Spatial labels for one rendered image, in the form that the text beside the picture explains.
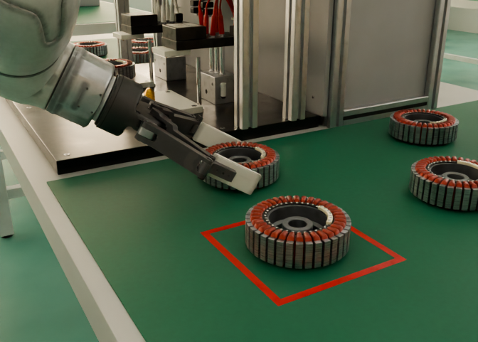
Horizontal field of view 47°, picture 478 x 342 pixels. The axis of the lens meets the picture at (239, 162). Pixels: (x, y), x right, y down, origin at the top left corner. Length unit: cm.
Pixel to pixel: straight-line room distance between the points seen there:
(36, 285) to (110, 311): 149
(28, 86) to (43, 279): 141
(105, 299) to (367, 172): 44
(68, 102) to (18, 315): 127
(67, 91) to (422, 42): 71
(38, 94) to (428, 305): 48
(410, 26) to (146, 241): 70
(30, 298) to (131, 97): 133
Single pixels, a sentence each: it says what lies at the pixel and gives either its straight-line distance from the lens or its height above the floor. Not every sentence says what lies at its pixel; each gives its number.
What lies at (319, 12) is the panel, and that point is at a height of 95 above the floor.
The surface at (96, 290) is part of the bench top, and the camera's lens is 55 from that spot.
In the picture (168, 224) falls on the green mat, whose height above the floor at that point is 75.
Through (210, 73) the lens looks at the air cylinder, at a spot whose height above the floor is 82.
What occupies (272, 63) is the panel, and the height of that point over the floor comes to 84.
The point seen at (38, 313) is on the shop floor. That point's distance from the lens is 186.
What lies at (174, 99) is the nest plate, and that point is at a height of 78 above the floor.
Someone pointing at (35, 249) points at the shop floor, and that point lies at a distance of 223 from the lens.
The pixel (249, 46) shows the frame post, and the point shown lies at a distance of 90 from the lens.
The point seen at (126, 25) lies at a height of 90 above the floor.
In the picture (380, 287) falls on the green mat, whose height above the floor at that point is 75.
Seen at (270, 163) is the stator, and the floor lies 78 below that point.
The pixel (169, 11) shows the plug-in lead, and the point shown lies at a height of 92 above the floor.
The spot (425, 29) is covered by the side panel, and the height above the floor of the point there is 91.
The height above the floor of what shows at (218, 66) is 84.
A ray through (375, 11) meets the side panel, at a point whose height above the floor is 95.
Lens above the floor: 105
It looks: 21 degrees down
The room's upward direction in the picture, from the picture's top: straight up
